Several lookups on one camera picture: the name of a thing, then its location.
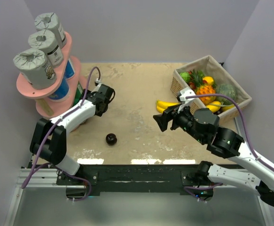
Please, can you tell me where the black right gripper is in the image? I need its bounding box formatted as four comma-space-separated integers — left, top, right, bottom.
153, 100, 206, 143

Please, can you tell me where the grey roll with cartoon label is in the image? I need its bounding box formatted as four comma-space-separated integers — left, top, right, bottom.
13, 48, 56, 89

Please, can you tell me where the grey roll with barcode label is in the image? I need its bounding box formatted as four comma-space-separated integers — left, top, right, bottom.
28, 30, 63, 68

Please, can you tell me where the grey roll front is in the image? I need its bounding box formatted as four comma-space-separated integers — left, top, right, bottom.
34, 12, 67, 48

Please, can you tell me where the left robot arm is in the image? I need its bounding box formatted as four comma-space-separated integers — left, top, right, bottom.
30, 83, 116, 185

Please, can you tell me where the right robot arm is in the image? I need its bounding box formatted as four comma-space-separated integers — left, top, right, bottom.
153, 105, 274, 207

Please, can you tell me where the pink three-tier shelf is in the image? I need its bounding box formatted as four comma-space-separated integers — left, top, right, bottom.
16, 32, 86, 119

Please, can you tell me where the yellow banana bunch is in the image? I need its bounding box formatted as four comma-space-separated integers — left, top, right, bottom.
156, 100, 179, 113

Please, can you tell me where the green artificial fruit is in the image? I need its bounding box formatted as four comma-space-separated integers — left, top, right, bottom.
180, 72, 192, 83

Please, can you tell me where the artificial pineapple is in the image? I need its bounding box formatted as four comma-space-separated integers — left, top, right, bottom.
189, 70, 216, 105

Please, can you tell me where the yellow lemon in basket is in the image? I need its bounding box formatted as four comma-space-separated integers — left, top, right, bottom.
206, 101, 222, 113

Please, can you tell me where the wicker basket with cloth liner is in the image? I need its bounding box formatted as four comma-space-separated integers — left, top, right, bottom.
170, 55, 252, 125

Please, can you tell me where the yellow artificial fruit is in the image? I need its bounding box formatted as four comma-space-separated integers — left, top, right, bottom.
202, 76, 214, 86

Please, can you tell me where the green artificial melon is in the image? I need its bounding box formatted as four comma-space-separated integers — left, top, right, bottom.
216, 83, 237, 105

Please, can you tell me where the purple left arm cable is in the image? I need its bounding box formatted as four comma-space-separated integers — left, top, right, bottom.
21, 66, 102, 189

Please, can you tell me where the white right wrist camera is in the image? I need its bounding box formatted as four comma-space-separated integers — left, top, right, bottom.
177, 88, 196, 113

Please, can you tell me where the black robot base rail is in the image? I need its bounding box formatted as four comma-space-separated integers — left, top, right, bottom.
16, 162, 243, 203

